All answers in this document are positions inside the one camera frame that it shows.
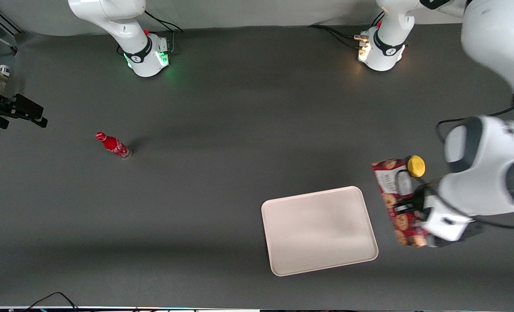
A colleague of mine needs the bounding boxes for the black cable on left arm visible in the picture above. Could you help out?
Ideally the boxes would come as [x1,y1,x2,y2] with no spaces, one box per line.
[435,96,514,144]

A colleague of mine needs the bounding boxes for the black arm base cables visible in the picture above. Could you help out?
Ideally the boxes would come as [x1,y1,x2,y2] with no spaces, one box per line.
[306,24,367,49]
[143,10,184,53]

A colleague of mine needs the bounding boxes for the black cable at table edge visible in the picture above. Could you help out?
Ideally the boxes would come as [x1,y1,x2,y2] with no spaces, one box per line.
[24,292,80,312]

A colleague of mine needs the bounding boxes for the yellow lemon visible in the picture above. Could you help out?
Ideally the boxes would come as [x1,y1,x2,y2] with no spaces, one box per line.
[407,155,426,178]

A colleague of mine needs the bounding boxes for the pale pink rectangular tray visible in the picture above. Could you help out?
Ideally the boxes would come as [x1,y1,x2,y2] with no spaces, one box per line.
[261,186,379,277]

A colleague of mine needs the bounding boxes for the red cookie box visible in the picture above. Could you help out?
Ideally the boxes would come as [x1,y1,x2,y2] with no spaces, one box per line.
[371,158,432,248]

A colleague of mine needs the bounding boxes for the red cola bottle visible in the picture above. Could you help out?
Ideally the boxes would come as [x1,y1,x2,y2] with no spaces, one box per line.
[95,131,132,160]

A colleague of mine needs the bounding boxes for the black tripod leg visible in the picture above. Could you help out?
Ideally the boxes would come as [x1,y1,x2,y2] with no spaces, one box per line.
[0,8,24,54]

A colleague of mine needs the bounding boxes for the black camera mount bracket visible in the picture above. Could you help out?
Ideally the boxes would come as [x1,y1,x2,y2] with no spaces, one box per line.
[0,85,49,130]

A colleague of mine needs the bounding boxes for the black right arm base cables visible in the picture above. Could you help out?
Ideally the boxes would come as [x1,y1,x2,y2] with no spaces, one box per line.
[143,10,184,53]

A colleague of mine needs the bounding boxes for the black left arm base cables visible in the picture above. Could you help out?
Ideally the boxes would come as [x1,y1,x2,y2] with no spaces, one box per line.
[306,24,367,49]

